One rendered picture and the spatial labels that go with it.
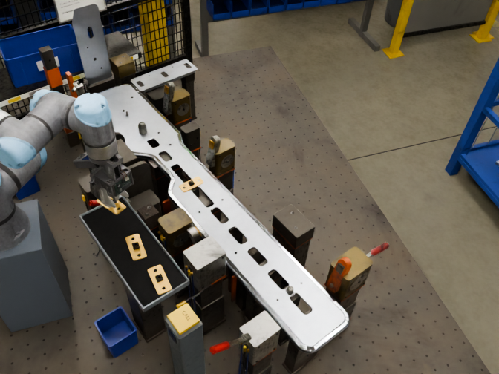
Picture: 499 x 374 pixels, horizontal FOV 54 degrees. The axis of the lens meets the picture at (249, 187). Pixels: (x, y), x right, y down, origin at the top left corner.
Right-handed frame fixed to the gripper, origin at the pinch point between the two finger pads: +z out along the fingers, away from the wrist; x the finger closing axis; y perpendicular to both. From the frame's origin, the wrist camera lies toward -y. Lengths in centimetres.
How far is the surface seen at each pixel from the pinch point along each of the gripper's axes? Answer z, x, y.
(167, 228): 15.1, 10.4, 10.1
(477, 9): 93, 382, 6
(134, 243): 5.8, -3.9, 12.2
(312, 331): 23, 13, 62
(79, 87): 2, 30, -49
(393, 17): 114, 361, -55
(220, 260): 13.6, 10.7, 30.5
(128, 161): 4.4, 16.5, -11.0
